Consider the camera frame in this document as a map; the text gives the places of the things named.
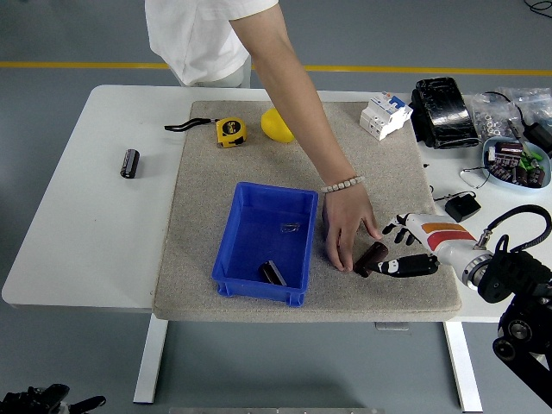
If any person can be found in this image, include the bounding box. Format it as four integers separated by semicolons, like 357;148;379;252
144;0;303;90

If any clear bag of metal nuts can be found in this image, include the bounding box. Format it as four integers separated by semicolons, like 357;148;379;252
469;92;525;141

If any black floor cable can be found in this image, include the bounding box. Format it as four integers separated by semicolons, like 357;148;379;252
523;0;552;18

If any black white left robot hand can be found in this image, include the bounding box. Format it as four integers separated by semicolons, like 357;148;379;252
25;383;107;414

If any grey-brown felt mat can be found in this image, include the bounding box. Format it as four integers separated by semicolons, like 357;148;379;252
151;100;462;323

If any yellow tape measure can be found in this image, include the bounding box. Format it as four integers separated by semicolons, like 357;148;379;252
163;116;249;150

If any thin black cord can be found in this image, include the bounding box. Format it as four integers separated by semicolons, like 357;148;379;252
459;165;497;190

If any white blue circuit breaker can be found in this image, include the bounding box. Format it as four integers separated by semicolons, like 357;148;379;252
358;91;414;141

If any clear plastic bag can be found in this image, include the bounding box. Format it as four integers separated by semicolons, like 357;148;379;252
495;85;552;126

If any light blue bowl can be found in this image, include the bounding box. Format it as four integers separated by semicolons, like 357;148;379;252
480;136;552;191

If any yellow lemon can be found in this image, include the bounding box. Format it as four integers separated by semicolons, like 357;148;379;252
260;107;297;143

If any blue plastic box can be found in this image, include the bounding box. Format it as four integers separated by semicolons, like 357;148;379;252
210;180;320;306

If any black wrapped device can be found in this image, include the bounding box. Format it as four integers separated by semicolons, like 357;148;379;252
408;76;482;150

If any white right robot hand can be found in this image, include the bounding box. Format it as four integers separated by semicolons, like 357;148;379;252
373;211;480;279

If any white table leg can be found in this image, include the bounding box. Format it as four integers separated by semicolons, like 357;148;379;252
442;321;484;413
132;318;169;405

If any black power adapter with cable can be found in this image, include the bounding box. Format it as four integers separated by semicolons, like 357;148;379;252
481;90;552;152

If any black plug with cord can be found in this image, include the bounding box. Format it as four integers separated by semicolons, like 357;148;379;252
433;189;483;223

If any beaded bracelet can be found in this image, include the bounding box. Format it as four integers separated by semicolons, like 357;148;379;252
319;173;367;194

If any person's right hand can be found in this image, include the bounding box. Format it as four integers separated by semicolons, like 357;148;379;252
322;183;384;273

